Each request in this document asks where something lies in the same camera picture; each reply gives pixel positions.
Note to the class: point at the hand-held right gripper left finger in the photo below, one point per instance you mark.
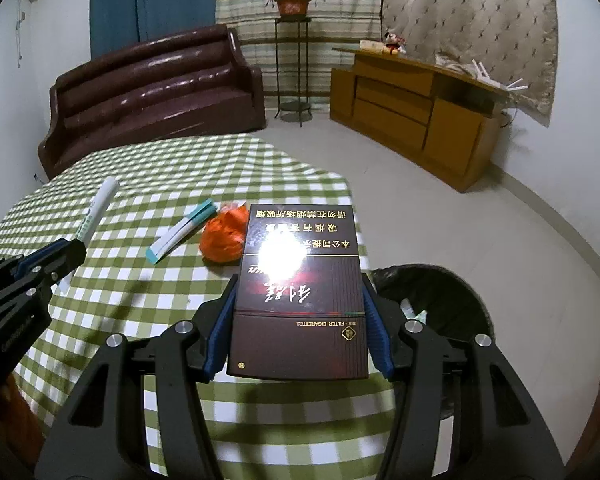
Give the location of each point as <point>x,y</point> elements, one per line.
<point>220,340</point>

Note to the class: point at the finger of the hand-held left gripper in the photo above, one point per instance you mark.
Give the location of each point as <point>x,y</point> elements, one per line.
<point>72,255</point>
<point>42,255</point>

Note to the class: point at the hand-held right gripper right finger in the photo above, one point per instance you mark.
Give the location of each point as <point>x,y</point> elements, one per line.
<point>379,340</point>

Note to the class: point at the white tube with green print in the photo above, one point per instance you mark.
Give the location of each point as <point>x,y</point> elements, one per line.
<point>100,205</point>

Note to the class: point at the black lined waste bin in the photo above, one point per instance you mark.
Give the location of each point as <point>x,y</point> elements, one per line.
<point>450,295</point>

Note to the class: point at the dark brown cigarette box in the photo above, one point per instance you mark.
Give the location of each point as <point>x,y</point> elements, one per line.
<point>300,310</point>

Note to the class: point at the crumpled orange plastic bag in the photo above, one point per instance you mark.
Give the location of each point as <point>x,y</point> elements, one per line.
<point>222,240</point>

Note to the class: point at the green checkered tablecloth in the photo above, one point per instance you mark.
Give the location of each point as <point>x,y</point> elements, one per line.
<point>180,170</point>

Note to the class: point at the brown leather sofa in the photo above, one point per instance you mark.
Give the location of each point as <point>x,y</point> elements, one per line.
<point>145,95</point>

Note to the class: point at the wooden cabinet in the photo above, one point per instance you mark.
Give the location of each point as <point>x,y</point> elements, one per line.
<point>455,130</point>

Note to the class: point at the black metal plant stand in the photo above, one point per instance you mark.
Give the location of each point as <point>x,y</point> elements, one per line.
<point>295,106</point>

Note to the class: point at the blue curtain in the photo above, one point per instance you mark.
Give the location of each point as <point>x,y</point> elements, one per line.
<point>150,0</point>

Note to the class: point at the white router with antennas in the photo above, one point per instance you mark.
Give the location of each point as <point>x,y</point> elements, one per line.
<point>482,72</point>

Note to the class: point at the white flat box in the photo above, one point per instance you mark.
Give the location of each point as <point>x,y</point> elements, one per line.
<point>371,45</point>

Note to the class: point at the small plush toy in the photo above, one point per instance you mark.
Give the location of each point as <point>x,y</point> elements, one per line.
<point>395,42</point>

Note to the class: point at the striped curtain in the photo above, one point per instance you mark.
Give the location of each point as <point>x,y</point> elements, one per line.
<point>240,0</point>

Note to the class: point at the beige patterned curtain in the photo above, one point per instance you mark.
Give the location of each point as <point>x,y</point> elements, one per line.
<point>470,5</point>

